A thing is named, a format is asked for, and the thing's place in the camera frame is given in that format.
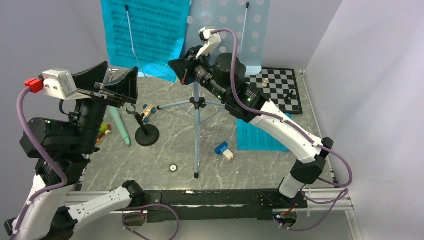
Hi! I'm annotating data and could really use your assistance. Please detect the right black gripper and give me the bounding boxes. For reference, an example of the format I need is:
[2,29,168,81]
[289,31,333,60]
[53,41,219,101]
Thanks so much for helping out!
[169,45,229,102]

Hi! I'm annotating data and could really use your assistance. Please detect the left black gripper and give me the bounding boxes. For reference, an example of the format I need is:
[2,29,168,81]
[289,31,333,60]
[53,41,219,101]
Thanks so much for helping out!
[72,61,140,152]

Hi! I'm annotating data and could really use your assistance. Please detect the green toy microphone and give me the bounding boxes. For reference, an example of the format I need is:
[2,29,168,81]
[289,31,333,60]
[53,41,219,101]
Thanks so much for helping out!
[108,106,132,147]

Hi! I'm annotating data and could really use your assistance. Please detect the blue sheet music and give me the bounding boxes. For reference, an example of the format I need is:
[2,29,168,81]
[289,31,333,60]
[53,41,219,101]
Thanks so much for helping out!
[100,0,191,83]
[236,119,289,152]

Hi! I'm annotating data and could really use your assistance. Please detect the black microphone stand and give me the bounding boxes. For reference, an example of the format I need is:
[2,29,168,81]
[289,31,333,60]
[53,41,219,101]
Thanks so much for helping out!
[126,104,160,147]

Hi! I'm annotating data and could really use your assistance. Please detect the light blue music stand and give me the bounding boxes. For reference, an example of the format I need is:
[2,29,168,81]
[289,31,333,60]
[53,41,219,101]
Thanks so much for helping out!
[124,0,272,180]

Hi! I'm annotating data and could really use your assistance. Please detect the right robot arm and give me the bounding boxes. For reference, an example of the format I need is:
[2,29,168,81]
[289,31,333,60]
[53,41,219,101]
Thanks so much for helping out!
[168,46,334,208]

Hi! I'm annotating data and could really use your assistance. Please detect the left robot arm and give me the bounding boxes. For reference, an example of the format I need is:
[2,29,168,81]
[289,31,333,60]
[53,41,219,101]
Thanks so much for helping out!
[4,61,146,240]

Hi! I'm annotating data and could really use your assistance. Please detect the colourful brick toy car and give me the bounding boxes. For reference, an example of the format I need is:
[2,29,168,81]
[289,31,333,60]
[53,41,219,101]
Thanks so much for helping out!
[96,122,112,144]

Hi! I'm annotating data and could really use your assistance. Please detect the beige toy cart blue wheels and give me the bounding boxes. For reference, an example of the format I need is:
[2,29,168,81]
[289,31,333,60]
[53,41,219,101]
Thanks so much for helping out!
[142,104,157,123]

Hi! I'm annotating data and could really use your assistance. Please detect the cream chess piece standing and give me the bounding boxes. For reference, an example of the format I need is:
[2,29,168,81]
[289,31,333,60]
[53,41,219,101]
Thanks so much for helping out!
[262,78,269,88]

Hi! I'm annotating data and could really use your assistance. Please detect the blue white toy brick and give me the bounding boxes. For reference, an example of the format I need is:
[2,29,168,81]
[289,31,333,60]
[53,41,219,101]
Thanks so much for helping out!
[214,141,234,161]

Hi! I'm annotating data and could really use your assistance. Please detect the black white chessboard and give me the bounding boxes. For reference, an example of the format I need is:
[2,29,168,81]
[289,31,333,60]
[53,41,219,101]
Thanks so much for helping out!
[246,67,303,115]

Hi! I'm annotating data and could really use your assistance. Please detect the blue white poker chip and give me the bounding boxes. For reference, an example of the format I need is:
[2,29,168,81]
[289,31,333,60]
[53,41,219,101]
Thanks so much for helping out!
[169,164,178,173]

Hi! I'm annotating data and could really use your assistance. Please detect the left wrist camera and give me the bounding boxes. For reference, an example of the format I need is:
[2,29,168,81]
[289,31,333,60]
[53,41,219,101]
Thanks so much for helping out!
[24,68,90,101]

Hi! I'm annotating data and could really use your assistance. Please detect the black base frame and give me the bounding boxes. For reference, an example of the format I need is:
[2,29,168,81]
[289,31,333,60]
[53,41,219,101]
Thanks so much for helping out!
[142,188,290,223]

